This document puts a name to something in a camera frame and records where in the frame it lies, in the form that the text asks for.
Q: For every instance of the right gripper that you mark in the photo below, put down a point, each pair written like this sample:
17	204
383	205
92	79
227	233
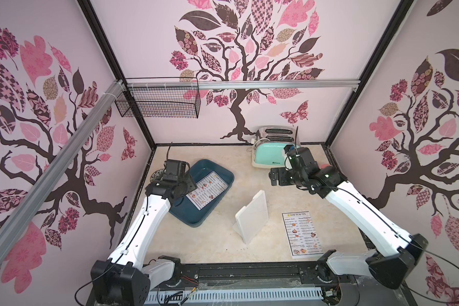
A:
282	176

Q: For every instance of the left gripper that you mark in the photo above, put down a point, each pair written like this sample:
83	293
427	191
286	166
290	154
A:
192	185

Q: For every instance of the new menu sheet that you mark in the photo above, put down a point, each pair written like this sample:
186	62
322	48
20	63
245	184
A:
207	190

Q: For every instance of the clear acrylic menu holder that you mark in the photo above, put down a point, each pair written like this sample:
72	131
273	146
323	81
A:
251	218

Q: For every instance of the old menu sheet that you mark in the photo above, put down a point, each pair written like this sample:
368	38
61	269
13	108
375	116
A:
302	235

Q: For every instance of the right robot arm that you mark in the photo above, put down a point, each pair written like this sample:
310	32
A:
396	252

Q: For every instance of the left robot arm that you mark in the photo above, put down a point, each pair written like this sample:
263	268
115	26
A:
124	278

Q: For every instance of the small patterned bowl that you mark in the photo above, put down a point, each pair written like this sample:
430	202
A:
157	176

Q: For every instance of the mint green toaster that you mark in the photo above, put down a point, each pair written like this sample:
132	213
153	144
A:
268	146

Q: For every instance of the black wire basket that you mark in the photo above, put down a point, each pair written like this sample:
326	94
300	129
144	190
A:
160	97

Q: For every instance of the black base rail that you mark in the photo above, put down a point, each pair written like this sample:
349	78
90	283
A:
345	290

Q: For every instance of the aluminium rail back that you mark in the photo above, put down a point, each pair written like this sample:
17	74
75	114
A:
280	84

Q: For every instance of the aluminium rail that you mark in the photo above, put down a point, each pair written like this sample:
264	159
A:
280	84
18	221

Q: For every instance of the white slotted cable duct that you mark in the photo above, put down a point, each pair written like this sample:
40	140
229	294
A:
233	296

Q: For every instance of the aluminium rail left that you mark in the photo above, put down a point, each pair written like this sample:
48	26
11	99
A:
18	221

